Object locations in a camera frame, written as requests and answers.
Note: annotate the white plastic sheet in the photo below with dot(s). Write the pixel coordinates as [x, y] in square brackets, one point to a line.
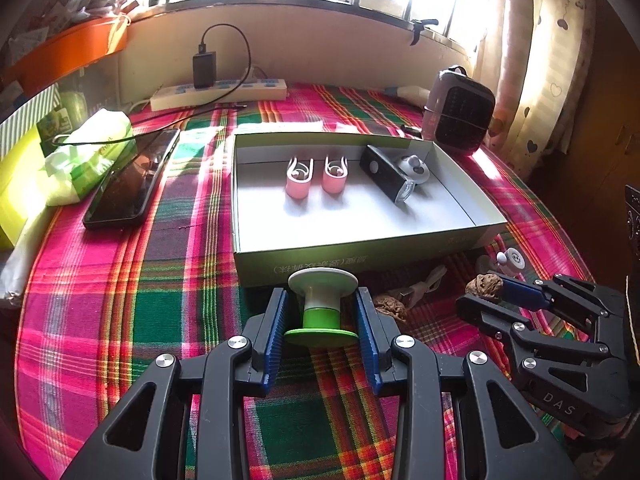
[22, 265]

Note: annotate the small white knob gadget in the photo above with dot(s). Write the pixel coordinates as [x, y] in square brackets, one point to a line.
[512, 259]

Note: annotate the orange tray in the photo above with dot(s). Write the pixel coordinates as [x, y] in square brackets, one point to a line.
[65, 52]

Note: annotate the heart print curtain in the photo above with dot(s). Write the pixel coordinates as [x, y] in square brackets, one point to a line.
[540, 60]

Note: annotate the black phone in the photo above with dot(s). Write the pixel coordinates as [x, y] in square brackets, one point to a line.
[130, 180]

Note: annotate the plaid tablecloth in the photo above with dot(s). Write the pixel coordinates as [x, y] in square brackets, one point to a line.
[125, 310]

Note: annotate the white tube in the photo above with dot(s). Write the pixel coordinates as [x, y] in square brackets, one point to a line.
[412, 94]

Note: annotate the green striped box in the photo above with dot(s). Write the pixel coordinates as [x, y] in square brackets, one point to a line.
[25, 120]

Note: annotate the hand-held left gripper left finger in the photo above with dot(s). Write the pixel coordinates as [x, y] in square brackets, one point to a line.
[277, 340]

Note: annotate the white dome gadget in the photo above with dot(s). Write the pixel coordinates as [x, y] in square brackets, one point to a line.
[416, 169]

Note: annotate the green and white spool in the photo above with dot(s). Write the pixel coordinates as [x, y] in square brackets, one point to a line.
[322, 305]

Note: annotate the white power strip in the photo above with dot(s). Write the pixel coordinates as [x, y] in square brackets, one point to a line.
[225, 94]

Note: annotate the brown walnut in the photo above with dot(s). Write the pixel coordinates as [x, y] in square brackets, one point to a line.
[392, 306]
[485, 284]

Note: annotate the wooden cabinet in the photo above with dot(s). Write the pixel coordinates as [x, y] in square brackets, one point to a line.
[610, 110]

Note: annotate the black window latch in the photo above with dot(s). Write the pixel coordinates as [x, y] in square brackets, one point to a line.
[419, 30]

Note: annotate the black charger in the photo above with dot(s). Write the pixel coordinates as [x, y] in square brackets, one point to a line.
[204, 70]

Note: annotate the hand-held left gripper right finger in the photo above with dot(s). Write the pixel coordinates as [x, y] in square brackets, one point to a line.
[367, 340]

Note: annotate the black and silver bike light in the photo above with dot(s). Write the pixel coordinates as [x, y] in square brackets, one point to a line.
[382, 172]

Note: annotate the green and white shallow box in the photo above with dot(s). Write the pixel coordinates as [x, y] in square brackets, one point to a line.
[350, 220]

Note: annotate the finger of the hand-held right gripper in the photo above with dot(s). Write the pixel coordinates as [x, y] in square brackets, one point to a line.
[525, 294]
[482, 312]

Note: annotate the small grey fan heater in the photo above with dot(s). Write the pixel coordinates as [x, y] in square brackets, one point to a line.
[457, 115]

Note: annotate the green and white tissue pack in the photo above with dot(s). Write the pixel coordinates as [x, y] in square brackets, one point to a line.
[90, 155]

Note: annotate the yellow box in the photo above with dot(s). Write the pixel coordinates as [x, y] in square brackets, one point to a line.
[20, 185]

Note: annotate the pink clip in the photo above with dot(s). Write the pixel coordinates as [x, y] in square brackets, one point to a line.
[299, 185]
[335, 180]

